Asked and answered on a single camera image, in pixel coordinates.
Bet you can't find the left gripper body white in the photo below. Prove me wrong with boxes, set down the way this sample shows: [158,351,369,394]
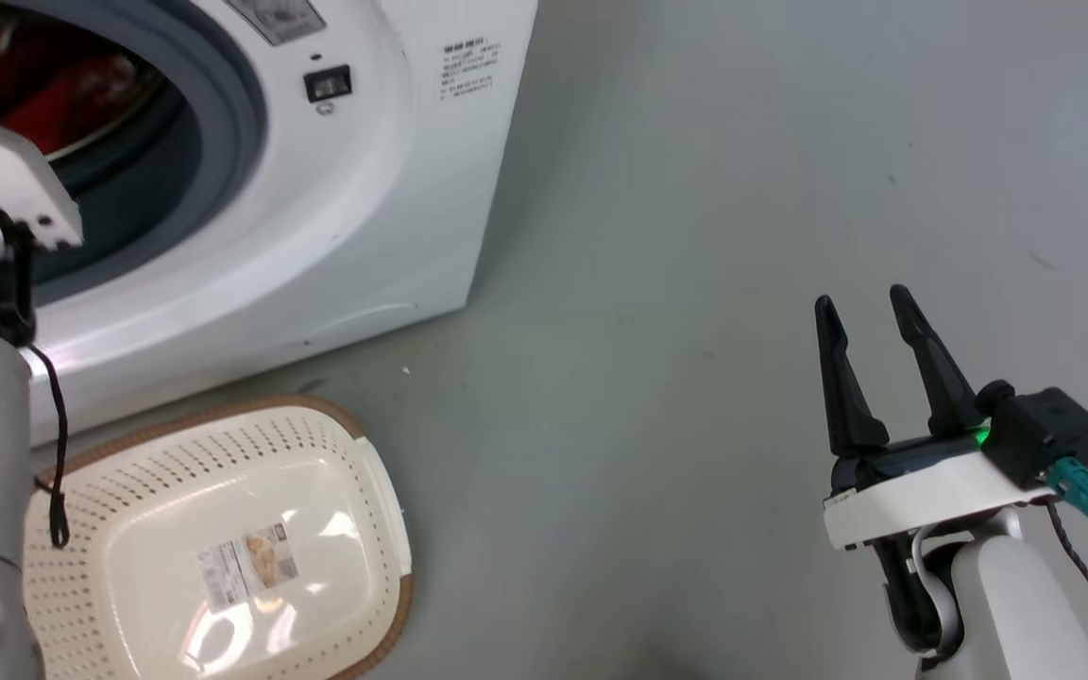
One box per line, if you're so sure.
[0,107,84,252]

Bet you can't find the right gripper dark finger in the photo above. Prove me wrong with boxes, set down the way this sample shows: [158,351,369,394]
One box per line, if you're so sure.
[889,283,985,439]
[813,295,891,457]

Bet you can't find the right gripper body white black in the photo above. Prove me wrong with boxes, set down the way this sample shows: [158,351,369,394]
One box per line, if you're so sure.
[823,427,1061,552]

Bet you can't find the red clothes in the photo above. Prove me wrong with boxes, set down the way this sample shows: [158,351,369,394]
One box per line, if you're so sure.
[0,17,165,158]

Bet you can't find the white front-load washing machine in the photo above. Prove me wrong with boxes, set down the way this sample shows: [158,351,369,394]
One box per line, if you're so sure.
[0,0,539,447]

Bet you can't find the cream perforated laundry basket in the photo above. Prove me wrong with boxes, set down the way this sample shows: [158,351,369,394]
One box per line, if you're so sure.
[23,395,414,680]

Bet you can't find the paper label on basket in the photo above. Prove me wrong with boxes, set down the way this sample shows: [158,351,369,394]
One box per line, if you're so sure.
[195,523,300,614]

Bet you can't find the grey rectangular panel sticker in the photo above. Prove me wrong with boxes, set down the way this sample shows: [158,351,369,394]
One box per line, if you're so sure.
[223,0,327,47]

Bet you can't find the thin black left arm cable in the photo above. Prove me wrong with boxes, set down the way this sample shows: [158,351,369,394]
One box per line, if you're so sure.
[25,344,73,551]

